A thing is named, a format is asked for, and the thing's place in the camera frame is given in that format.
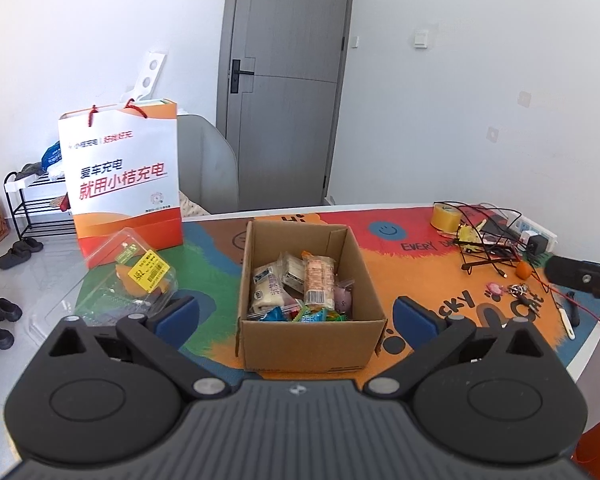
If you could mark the polka dot cushion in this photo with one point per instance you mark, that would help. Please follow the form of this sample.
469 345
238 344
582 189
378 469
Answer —
190 209

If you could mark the key bunch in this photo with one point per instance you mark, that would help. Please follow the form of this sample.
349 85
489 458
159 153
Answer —
519 292

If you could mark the black wire stand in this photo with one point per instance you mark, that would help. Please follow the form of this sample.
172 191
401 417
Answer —
496 252

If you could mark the small blue snack packet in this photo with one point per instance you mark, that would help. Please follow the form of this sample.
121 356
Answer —
275 314

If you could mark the long white bread pack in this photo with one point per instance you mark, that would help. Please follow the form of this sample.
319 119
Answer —
267 290

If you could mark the orange mandarin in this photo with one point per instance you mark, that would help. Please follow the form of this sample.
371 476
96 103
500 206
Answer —
523 270

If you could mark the pink pixel keychain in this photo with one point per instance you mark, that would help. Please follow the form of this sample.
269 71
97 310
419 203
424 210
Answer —
494 289

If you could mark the cardboard box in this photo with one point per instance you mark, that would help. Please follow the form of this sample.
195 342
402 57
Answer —
345 341

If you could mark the yellow plastic bag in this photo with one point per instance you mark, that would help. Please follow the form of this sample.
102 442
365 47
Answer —
468 238

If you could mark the clear sandwich pack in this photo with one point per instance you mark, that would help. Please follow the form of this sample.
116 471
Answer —
293 272

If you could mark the white handled knife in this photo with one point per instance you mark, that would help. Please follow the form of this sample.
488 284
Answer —
564 309

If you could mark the black handled tool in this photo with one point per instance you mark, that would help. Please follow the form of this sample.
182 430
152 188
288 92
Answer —
573 310

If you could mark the grey chair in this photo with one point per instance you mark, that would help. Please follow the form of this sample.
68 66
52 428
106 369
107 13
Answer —
207 166

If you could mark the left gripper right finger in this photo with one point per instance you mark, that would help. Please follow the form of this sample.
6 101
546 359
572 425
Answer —
436 343

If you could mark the clear plastic fruit container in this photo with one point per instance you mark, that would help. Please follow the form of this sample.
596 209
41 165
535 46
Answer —
125 275

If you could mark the yellow tape roll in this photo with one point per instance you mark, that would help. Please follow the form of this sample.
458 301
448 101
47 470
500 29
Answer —
445 218

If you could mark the black shoe rack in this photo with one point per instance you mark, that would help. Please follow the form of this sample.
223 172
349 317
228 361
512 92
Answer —
33 204

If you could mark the biscuit roll pack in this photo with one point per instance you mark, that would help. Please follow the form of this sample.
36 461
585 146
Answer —
319 281

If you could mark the orange white paper bag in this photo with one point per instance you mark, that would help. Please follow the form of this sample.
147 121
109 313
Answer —
121 171

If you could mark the grey door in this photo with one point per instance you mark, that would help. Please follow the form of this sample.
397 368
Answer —
280 74

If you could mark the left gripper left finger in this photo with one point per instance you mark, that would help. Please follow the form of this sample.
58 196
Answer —
155 341

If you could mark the black power adapter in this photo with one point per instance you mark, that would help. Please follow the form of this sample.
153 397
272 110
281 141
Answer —
536 245

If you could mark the white power strip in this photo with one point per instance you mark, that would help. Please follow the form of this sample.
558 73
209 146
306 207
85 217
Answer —
523 223

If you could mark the pink snack packet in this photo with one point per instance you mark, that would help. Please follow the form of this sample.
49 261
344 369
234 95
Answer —
343 296

